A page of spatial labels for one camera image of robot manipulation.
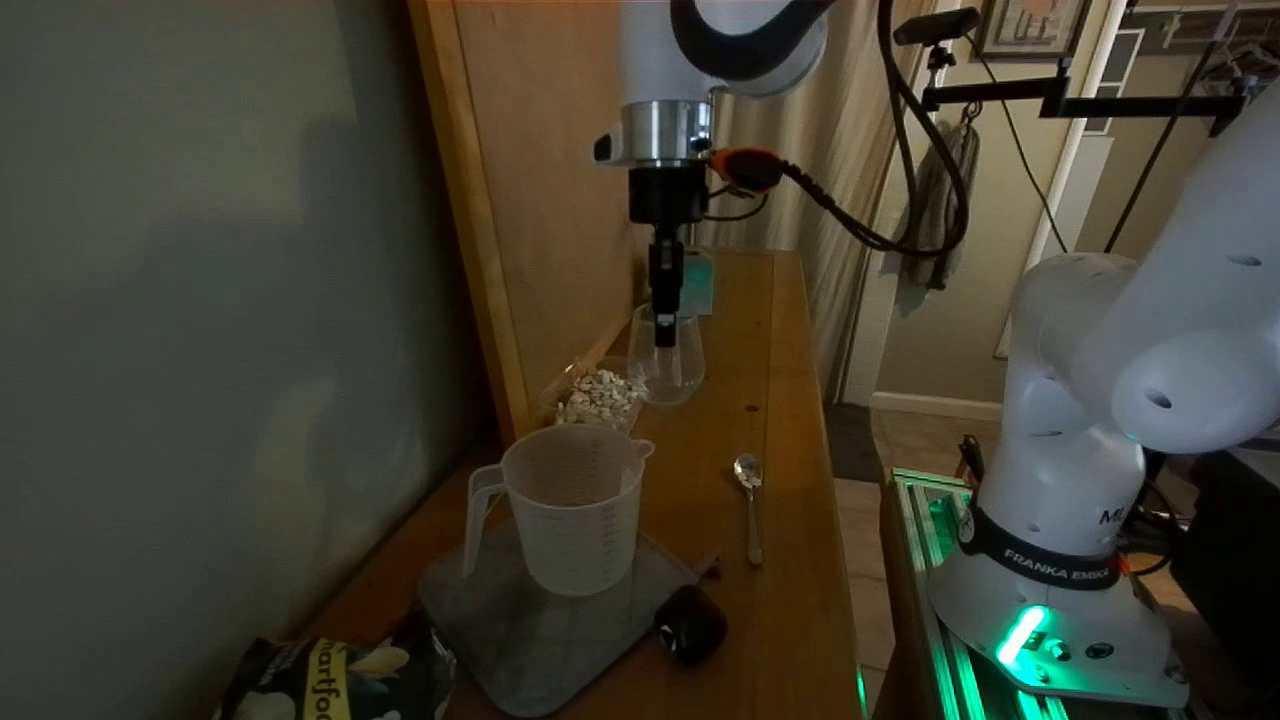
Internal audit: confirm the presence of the metal spoon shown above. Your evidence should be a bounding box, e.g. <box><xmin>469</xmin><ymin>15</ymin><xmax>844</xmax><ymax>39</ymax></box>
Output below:
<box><xmin>726</xmin><ymin>447</ymin><xmax>771</xmax><ymax>575</ymax></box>

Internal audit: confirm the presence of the grey square pot holder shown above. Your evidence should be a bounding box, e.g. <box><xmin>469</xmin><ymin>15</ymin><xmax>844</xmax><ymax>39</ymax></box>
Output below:
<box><xmin>417</xmin><ymin>523</ymin><xmax>702</xmax><ymax>720</ymax></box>

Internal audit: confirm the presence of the translucent plastic measuring jug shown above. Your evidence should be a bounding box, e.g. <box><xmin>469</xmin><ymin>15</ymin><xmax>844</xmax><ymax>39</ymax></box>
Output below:
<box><xmin>460</xmin><ymin>422</ymin><xmax>661</xmax><ymax>598</ymax></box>

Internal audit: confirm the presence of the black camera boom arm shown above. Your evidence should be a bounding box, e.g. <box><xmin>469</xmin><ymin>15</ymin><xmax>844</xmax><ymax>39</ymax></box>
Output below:
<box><xmin>910</xmin><ymin>57</ymin><xmax>1251</xmax><ymax>139</ymax></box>

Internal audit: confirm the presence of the printed snack bag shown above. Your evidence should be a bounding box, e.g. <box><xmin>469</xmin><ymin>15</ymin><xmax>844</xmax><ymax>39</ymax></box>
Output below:
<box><xmin>211</xmin><ymin>628</ymin><xmax>464</xmax><ymax>720</ymax></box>

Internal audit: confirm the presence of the green lit metal frame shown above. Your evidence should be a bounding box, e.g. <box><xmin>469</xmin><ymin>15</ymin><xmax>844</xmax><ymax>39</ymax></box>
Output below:
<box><xmin>875</xmin><ymin>463</ymin><xmax>1032</xmax><ymax>720</ymax></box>

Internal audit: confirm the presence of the dark lattice wall frame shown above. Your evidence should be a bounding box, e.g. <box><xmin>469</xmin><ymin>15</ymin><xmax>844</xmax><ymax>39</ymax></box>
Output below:
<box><xmin>1082</xmin><ymin>22</ymin><xmax>1146</xmax><ymax>139</ymax></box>

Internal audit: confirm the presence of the orange cable connector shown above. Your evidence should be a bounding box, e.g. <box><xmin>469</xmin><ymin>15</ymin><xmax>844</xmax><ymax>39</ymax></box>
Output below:
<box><xmin>709</xmin><ymin>144</ymin><xmax>792</xmax><ymax>193</ymax></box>

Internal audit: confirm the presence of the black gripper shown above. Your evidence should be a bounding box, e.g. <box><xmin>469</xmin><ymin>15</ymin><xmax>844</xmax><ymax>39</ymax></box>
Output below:
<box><xmin>622</xmin><ymin>165</ymin><xmax>711</xmax><ymax>352</ymax></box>

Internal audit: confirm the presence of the black stereo camera bar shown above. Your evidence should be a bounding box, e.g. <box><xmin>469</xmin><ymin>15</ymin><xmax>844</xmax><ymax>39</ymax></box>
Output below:
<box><xmin>888</xmin><ymin>3</ymin><xmax>983</xmax><ymax>52</ymax></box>

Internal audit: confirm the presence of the clear tray of pale seeds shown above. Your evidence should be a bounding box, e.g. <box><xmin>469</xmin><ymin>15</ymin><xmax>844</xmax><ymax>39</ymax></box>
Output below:
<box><xmin>547</xmin><ymin>352</ymin><xmax>661</xmax><ymax>438</ymax></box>

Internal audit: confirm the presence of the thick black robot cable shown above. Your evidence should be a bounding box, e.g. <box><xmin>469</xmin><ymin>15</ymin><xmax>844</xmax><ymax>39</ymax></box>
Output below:
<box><xmin>700</xmin><ymin>0</ymin><xmax>981</xmax><ymax>265</ymax></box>

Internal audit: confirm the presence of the black equipment box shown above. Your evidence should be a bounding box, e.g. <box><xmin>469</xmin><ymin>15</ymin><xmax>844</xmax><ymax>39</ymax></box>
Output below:
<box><xmin>1193</xmin><ymin>447</ymin><xmax>1280</xmax><ymax>703</ymax></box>

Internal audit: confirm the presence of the small black rounded object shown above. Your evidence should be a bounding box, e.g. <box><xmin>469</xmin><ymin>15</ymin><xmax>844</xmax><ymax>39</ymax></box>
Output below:
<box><xmin>646</xmin><ymin>584</ymin><xmax>731</xmax><ymax>669</ymax></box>

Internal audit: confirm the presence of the blue tissue box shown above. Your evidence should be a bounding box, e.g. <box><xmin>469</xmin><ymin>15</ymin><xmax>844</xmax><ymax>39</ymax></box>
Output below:
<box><xmin>681</xmin><ymin>252</ymin><xmax>720</xmax><ymax>325</ymax></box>

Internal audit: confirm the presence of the beige curtain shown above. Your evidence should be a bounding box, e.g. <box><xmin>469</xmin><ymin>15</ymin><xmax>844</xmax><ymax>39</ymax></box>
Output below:
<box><xmin>702</xmin><ymin>75</ymin><xmax>927</xmax><ymax>391</ymax></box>

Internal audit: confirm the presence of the hanging grey towel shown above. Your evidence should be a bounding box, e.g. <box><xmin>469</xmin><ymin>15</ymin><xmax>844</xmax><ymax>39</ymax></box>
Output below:
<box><xmin>895</xmin><ymin>115</ymin><xmax>983</xmax><ymax>319</ymax></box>

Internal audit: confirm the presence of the sketch picture in dark frame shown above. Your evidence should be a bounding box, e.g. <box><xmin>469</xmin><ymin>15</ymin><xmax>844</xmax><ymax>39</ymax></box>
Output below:
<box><xmin>972</xmin><ymin>0</ymin><xmax>1092</xmax><ymax>62</ymax></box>

